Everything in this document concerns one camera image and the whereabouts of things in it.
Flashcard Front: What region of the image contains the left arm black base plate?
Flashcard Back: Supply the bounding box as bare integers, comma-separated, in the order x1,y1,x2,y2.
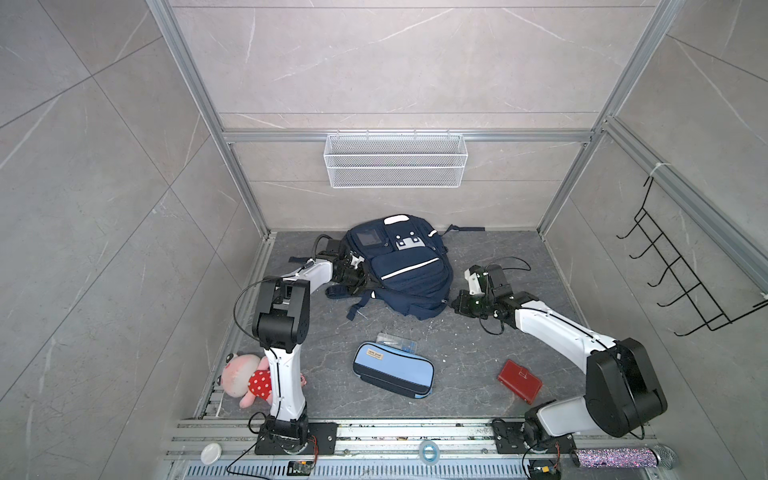
254,422,338,455

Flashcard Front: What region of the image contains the pink plush doll red dress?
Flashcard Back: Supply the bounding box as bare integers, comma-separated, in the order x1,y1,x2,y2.
219,346,307,420

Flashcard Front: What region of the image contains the black wire hook rack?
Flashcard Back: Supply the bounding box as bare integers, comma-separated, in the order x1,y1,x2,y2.
616,176,767,338

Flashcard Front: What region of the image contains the aluminium rail frame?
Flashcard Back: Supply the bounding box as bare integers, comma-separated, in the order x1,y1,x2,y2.
162,418,671,479

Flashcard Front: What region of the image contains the navy blue student backpack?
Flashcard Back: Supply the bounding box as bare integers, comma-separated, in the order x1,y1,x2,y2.
326,214,454,320

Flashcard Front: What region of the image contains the red wallet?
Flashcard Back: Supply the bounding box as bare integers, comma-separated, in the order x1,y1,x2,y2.
497,360,543,405

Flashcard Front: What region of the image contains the white round cap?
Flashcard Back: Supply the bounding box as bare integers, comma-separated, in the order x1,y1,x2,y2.
200,442,223,466

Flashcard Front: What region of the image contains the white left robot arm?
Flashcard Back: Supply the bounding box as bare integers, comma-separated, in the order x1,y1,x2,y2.
251,235,361,453

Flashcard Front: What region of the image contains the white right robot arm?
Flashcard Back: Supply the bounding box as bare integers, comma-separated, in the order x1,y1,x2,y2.
451,264,668,451

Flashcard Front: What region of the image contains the light blue pencil case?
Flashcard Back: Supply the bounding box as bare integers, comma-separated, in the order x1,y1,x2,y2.
353,342,435,399

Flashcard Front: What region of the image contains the clear plastic eraser box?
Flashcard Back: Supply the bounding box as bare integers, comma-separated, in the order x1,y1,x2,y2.
375,332,417,354

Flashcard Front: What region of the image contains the white wire mesh basket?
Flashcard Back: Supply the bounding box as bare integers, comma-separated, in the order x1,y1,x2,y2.
323,133,469,189

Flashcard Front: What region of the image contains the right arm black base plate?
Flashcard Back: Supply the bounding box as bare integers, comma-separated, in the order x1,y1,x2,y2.
490,418,575,454

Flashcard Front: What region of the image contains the glittery purple tube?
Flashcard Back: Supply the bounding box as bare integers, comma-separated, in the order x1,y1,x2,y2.
571,444,678,469

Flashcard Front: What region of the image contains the clear tape roll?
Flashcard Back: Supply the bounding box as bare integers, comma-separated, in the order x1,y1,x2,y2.
418,440,440,465

